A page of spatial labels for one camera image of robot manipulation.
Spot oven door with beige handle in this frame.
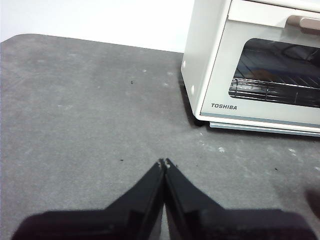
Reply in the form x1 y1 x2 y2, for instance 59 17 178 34
199 0 320 128

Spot grey oven crumb tray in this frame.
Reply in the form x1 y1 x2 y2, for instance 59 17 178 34
209 121 320 137

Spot white Toshiba toaster oven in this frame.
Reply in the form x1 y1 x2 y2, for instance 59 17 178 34
180 0 320 137

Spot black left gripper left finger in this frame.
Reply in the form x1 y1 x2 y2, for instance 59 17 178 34
11 158 167 240

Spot metal wire oven rack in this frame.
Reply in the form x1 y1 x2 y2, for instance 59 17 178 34
228 78 320 109

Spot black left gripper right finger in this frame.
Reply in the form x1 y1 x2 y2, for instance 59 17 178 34
163 157 317 240

